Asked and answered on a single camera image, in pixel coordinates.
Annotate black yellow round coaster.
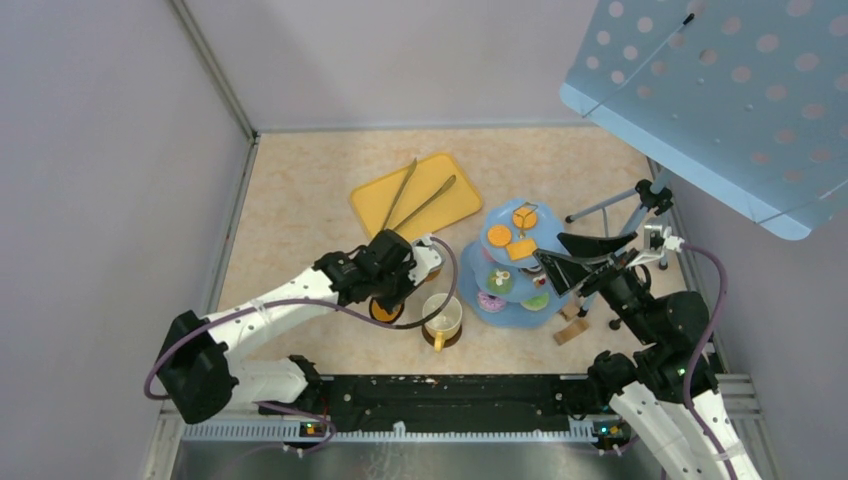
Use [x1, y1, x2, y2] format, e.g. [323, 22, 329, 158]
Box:
[368, 299, 405, 325]

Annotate blue three-tier cake stand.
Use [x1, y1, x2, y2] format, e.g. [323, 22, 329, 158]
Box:
[458, 198, 571, 329]

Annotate light brown round coaster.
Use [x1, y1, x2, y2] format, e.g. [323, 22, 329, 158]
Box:
[424, 265, 442, 282]

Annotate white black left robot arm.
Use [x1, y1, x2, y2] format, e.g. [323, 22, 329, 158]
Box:
[145, 230, 445, 425]

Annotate dark brown round coaster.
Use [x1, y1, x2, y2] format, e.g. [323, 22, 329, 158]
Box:
[421, 323, 463, 352]

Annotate purple frosted donut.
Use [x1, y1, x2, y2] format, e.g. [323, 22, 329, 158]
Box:
[476, 291, 508, 313]

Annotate yellow serving tray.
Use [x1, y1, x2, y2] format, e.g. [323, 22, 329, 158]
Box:
[347, 152, 484, 246]

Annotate round orange biscuit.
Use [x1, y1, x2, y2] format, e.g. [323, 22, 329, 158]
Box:
[512, 206, 538, 230]
[486, 224, 512, 248]

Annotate yellow cup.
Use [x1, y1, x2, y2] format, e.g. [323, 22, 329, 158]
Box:
[422, 293, 463, 329]

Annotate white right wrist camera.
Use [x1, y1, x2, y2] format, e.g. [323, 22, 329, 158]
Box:
[627, 217, 685, 270]

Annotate small wooden block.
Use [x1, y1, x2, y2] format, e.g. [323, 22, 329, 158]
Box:
[559, 303, 581, 321]

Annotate white cable duct strip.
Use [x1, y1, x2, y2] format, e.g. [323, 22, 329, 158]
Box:
[182, 419, 598, 443]

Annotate metal food tongs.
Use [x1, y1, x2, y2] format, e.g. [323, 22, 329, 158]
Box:
[379, 155, 457, 232]

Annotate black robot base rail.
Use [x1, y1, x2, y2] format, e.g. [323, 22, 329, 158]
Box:
[293, 374, 612, 433]

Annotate square orange biscuit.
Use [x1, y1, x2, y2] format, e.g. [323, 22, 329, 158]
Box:
[505, 237, 538, 262]

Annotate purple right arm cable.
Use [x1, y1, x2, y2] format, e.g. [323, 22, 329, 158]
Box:
[680, 243, 743, 480]

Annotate blue perforated board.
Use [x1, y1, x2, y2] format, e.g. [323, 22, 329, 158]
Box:
[559, 0, 847, 241]

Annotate green frosted donut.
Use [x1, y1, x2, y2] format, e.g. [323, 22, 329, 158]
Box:
[520, 293, 550, 312]

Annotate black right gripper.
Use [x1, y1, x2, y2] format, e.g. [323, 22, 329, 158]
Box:
[533, 229, 659, 343]

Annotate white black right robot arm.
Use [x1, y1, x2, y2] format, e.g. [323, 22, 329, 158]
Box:
[533, 225, 760, 479]

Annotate blue metal tripod stand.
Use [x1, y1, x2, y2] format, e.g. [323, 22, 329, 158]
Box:
[564, 168, 675, 319]

